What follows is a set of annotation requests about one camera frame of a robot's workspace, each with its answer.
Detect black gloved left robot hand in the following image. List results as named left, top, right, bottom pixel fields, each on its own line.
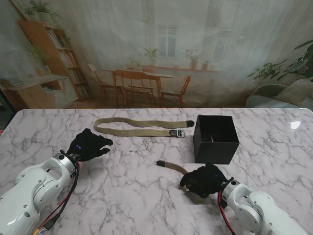
left=67, top=129, right=113, bottom=162

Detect red black left arm cables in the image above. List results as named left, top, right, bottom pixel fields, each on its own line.
left=33, top=161, right=82, bottom=235

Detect red black right arm cables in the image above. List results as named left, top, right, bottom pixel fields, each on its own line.
left=217, top=190, right=238, bottom=235

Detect black panel beside backdrop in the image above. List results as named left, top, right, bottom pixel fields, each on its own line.
left=0, top=87, right=18, bottom=135

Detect red black arm cables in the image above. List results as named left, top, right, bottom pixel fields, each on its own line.
left=33, top=161, right=82, bottom=235
left=217, top=190, right=238, bottom=235

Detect beige woven belt double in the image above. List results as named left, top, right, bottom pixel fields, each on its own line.
left=94, top=117, right=195, bottom=139
left=156, top=160, right=214, bottom=204

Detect black belt storage box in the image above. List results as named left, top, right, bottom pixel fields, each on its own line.
left=192, top=115, right=240, bottom=165

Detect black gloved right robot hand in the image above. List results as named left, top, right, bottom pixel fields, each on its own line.
left=179, top=163, right=234, bottom=198

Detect dark brown woven belt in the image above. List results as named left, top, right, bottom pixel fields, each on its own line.
left=204, top=131, right=227, bottom=143

